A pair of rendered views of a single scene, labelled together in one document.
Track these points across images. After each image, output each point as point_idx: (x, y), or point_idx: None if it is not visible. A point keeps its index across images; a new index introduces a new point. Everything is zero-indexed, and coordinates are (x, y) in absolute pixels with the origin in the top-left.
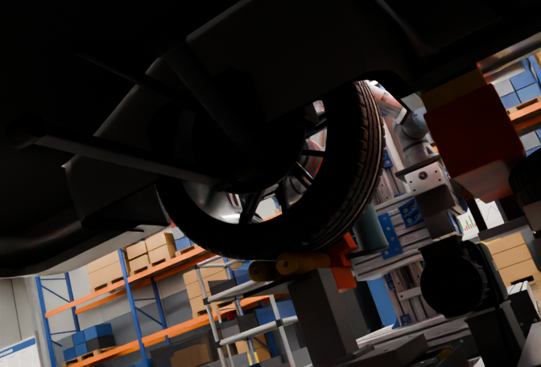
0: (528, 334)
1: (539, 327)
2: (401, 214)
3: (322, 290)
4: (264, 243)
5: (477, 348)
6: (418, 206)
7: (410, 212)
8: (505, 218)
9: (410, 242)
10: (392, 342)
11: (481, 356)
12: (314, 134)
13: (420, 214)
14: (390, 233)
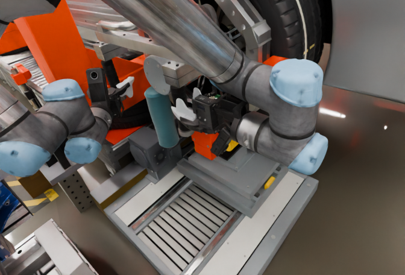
0: (140, 172)
1: (126, 178)
2: None
3: None
4: None
5: (181, 151)
6: (9, 189)
7: (2, 205)
8: (64, 153)
9: (9, 250)
10: (200, 164)
11: (182, 154)
12: (129, 48)
13: (14, 196)
14: (5, 251)
